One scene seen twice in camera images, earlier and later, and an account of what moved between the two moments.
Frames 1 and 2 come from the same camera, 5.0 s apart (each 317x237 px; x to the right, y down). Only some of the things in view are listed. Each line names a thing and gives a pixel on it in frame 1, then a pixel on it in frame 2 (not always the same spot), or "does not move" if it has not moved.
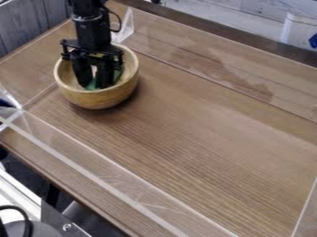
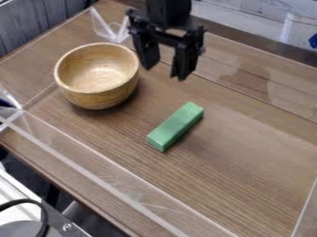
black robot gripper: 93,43 → 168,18
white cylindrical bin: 299,29 does not move
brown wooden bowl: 96,99 does not move
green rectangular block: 93,84 → 175,126
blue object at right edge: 312,41 does not move
